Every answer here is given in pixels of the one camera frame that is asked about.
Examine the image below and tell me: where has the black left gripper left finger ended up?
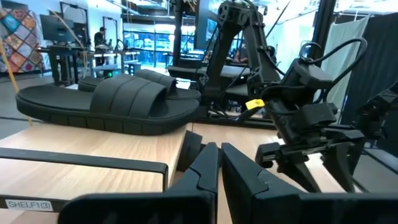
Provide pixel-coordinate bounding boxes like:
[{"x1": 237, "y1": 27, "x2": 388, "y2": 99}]
[{"x1": 58, "y1": 141, "x2": 220, "y2": 224}]

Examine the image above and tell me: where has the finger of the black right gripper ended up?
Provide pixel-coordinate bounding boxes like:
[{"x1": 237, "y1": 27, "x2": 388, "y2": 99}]
[
  {"x1": 278, "y1": 155, "x2": 321, "y2": 193},
  {"x1": 323, "y1": 146, "x2": 358, "y2": 193}
]

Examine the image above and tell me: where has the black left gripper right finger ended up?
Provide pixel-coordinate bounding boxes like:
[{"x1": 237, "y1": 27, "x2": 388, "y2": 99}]
[{"x1": 220, "y1": 142, "x2": 398, "y2": 224}]

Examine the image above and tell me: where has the black rubber slide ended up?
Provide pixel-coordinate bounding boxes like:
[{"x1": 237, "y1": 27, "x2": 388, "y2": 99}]
[
  {"x1": 77, "y1": 68, "x2": 203, "y2": 101},
  {"x1": 177, "y1": 130, "x2": 203, "y2": 172},
  {"x1": 15, "y1": 73, "x2": 200, "y2": 136}
]

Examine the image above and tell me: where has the white shelf label sticker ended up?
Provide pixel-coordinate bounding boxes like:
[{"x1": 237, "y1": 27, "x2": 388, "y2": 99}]
[{"x1": 5, "y1": 198, "x2": 54, "y2": 213}]

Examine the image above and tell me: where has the grey curtain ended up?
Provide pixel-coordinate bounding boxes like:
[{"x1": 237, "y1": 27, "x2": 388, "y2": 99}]
[{"x1": 320, "y1": 14, "x2": 373, "y2": 108}]

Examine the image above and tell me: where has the black curtain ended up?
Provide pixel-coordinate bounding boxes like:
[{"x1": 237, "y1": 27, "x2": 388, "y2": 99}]
[{"x1": 340, "y1": 11, "x2": 398, "y2": 156}]

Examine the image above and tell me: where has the person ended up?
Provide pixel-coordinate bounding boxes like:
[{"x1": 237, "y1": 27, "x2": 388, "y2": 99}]
[{"x1": 93, "y1": 26, "x2": 109, "y2": 66}]

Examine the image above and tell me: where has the black desk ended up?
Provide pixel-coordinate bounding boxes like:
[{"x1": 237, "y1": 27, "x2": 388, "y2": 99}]
[{"x1": 37, "y1": 45, "x2": 141, "y2": 86}]

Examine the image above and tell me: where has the black computer monitor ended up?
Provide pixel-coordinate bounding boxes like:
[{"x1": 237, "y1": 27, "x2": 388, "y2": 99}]
[{"x1": 39, "y1": 14, "x2": 75, "y2": 44}]

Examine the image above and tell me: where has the colourful patchwork quilt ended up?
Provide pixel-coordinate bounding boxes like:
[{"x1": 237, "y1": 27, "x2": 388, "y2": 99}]
[{"x1": 0, "y1": 7, "x2": 44, "y2": 74}]

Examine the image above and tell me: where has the yellow cable tag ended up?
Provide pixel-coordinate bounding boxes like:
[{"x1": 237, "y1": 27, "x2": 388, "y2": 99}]
[{"x1": 245, "y1": 98, "x2": 266, "y2": 110}]

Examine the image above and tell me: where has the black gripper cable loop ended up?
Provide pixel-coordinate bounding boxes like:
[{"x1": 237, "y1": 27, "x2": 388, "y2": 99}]
[{"x1": 298, "y1": 37, "x2": 368, "y2": 105}]

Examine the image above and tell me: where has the black aluminium rig frame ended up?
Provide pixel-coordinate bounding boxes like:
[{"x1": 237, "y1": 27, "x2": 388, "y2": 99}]
[{"x1": 192, "y1": 0, "x2": 398, "y2": 195}]

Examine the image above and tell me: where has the wooden shelf with black frame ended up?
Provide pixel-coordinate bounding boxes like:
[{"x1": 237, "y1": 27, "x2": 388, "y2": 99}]
[{"x1": 0, "y1": 123, "x2": 193, "y2": 215}]

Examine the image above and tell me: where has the yellow hanging cable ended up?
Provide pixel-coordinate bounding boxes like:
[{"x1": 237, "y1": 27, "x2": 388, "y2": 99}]
[{"x1": 0, "y1": 39, "x2": 34, "y2": 127}]

